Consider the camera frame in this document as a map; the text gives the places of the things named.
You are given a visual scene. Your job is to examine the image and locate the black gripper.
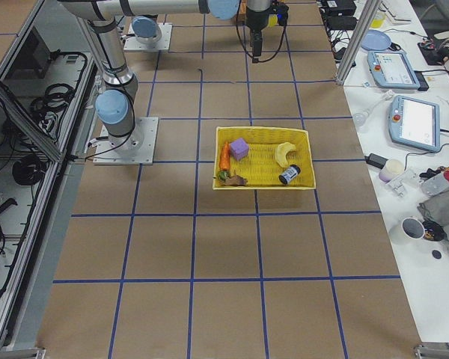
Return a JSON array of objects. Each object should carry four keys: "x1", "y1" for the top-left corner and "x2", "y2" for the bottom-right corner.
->
[
  {"x1": 245, "y1": 9, "x2": 270, "y2": 63},
  {"x1": 275, "y1": 2, "x2": 289, "y2": 26}
]

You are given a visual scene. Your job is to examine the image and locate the yellow packing tape roll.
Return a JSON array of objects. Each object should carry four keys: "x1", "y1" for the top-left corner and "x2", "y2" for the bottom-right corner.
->
[{"x1": 267, "y1": 14, "x2": 278, "y2": 28}]

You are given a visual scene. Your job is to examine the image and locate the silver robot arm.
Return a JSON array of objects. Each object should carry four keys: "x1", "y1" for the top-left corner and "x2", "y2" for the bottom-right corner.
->
[
  {"x1": 62, "y1": 0, "x2": 240, "y2": 150},
  {"x1": 131, "y1": 1, "x2": 289, "y2": 46}
]

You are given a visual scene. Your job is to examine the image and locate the blue plastic plate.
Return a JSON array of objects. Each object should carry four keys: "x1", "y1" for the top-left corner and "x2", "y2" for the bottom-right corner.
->
[{"x1": 361, "y1": 29, "x2": 392, "y2": 51}]

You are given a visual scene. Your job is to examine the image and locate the purple foam cube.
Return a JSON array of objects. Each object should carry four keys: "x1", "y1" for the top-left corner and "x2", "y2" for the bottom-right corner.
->
[{"x1": 230, "y1": 138, "x2": 249, "y2": 161}]

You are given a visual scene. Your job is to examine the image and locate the orange toy carrot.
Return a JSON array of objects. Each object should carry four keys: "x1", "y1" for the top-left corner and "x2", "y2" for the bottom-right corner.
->
[{"x1": 219, "y1": 141, "x2": 230, "y2": 171}]

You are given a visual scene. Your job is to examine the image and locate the yellow woven tray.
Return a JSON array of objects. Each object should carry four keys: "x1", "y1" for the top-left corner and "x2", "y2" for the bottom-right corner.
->
[{"x1": 213, "y1": 126, "x2": 316, "y2": 190}]

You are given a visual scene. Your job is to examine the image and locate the blue teach pendant far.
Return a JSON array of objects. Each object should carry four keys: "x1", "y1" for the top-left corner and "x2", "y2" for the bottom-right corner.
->
[{"x1": 367, "y1": 51, "x2": 420, "y2": 90}]

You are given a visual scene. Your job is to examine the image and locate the blue teach pendant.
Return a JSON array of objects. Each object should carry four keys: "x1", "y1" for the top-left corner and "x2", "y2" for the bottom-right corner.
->
[
  {"x1": 388, "y1": 96, "x2": 441, "y2": 153},
  {"x1": 367, "y1": 51, "x2": 420, "y2": 90}
]

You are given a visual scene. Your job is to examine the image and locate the black labelled can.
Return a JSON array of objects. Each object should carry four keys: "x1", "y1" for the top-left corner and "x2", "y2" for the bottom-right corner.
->
[{"x1": 278, "y1": 165, "x2": 301, "y2": 185}]

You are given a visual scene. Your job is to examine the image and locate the brown dried root toy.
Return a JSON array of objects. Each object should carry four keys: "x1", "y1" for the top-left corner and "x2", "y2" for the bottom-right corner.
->
[{"x1": 219, "y1": 175, "x2": 248, "y2": 186}]

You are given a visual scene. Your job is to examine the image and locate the black power adapter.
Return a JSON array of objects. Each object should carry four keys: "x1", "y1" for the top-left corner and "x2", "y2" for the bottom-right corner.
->
[{"x1": 364, "y1": 153, "x2": 388, "y2": 170}]

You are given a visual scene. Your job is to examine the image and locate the blue teach pendant near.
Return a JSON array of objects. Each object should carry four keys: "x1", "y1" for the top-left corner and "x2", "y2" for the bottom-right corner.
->
[{"x1": 388, "y1": 96, "x2": 441, "y2": 153}]

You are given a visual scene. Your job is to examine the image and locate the white lidded cup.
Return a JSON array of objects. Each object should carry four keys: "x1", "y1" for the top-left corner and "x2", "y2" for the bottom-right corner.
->
[{"x1": 379, "y1": 159, "x2": 404, "y2": 182}]

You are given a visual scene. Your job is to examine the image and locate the white mug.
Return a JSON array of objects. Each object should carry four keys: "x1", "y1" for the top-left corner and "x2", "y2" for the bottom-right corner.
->
[{"x1": 397, "y1": 217, "x2": 425, "y2": 244}]

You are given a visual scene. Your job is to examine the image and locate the aluminium frame post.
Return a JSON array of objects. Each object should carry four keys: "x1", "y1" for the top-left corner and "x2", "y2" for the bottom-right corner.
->
[{"x1": 335, "y1": 0, "x2": 381, "y2": 85}]

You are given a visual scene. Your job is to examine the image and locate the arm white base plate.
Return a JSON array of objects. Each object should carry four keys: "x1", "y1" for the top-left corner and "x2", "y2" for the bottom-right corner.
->
[
  {"x1": 92, "y1": 117, "x2": 159, "y2": 165},
  {"x1": 123, "y1": 21, "x2": 172, "y2": 52}
]

